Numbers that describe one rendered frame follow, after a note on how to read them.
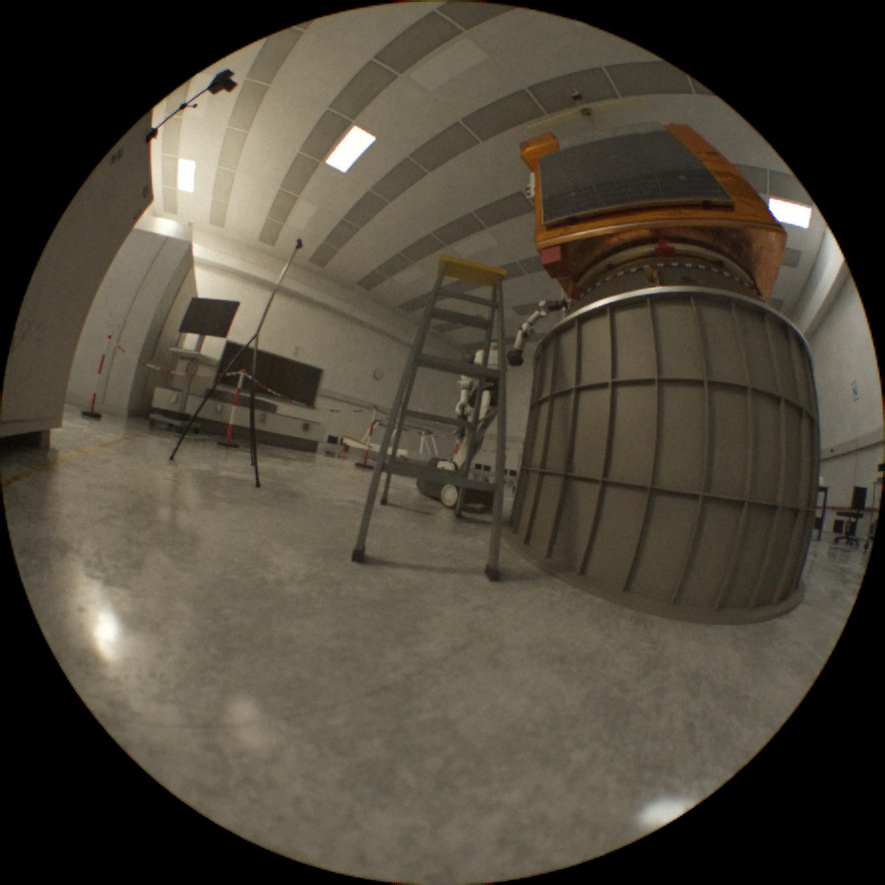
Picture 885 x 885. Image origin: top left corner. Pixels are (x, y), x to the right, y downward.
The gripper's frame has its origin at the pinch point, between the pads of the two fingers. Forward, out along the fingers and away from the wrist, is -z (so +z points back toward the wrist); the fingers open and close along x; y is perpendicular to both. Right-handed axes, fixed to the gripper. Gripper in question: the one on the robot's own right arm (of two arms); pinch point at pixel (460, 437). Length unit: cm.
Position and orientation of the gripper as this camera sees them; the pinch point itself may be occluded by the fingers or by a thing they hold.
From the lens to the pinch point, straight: 212.0
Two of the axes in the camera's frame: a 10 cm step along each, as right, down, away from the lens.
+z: 1.3, -9.3, 3.4
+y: 9.6, 0.3, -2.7
